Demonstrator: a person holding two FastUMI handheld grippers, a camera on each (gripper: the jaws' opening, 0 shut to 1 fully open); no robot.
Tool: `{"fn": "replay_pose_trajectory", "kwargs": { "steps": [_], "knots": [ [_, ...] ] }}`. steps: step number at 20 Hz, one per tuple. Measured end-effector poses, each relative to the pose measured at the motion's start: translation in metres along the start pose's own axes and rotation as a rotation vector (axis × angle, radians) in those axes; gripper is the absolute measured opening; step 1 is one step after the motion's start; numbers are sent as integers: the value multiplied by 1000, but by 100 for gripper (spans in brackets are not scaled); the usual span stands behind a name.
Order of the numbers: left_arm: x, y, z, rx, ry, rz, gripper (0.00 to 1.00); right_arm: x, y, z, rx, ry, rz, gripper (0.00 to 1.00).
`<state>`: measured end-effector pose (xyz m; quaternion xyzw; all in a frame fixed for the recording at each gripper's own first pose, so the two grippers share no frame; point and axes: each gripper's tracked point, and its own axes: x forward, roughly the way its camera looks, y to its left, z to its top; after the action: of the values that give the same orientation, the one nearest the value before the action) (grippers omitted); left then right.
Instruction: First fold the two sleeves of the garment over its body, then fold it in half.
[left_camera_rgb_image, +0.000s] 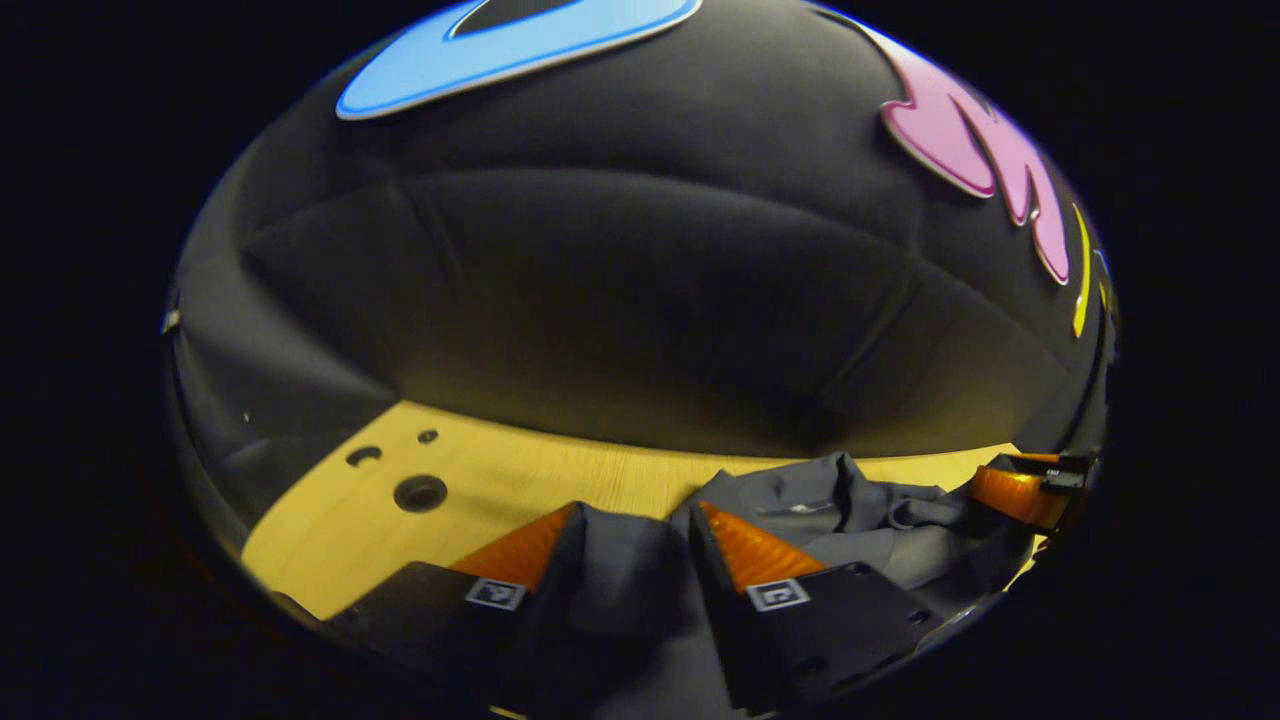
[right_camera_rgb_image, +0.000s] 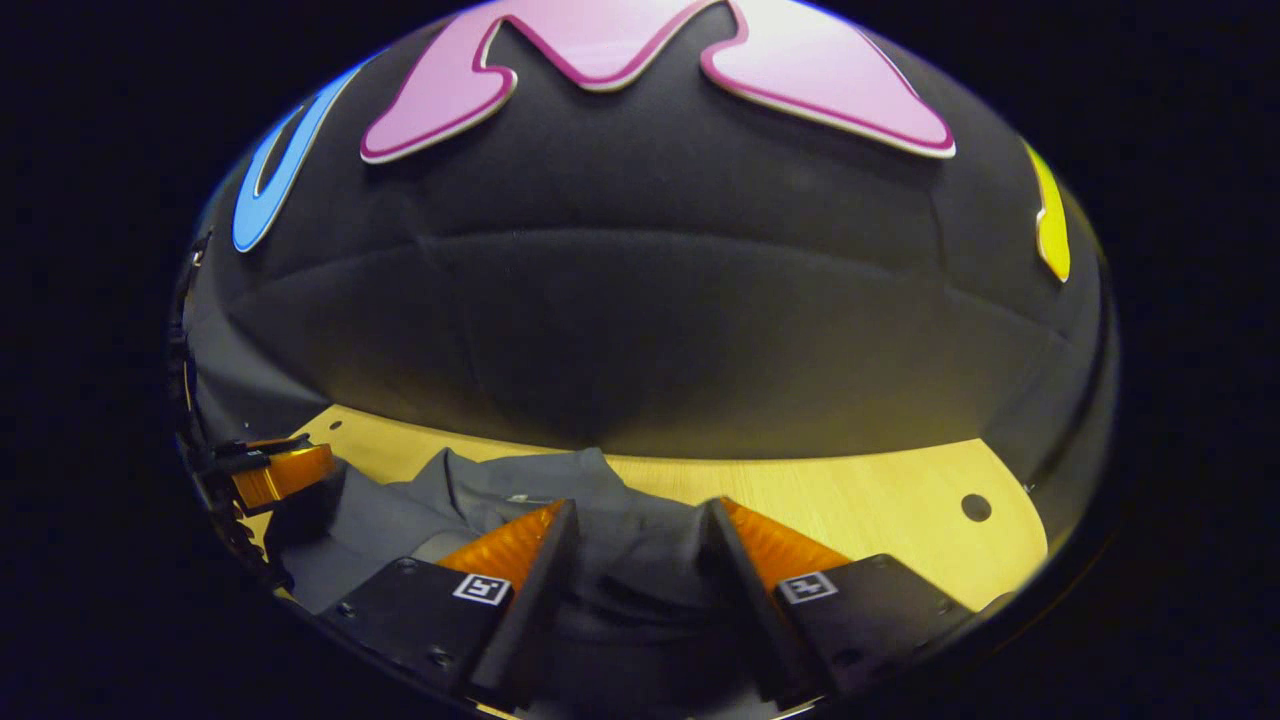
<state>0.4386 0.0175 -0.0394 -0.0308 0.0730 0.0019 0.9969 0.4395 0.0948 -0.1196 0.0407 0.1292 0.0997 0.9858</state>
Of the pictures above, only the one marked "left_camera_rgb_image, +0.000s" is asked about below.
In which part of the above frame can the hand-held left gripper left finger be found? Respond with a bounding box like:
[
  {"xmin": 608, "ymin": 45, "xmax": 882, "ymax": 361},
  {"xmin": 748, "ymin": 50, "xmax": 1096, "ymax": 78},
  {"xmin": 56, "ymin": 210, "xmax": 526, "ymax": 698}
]
[{"xmin": 325, "ymin": 502, "xmax": 586, "ymax": 701}]

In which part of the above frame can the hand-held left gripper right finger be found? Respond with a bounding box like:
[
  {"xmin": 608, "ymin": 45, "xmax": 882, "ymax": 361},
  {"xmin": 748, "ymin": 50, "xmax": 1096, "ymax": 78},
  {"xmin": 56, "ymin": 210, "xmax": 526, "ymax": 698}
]
[{"xmin": 690, "ymin": 500, "xmax": 946, "ymax": 716}]

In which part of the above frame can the grey long-sleeved shirt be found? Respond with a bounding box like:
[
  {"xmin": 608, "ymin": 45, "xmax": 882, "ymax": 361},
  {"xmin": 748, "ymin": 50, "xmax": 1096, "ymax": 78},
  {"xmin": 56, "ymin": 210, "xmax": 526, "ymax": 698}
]
[{"xmin": 520, "ymin": 452, "xmax": 1041, "ymax": 720}]

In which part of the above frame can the black backdrop cloth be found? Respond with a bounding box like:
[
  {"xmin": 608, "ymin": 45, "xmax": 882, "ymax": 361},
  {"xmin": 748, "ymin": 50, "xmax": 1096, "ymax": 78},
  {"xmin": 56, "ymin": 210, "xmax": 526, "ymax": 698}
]
[{"xmin": 165, "ymin": 0, "xmax": 1116, "ymax": 561}]

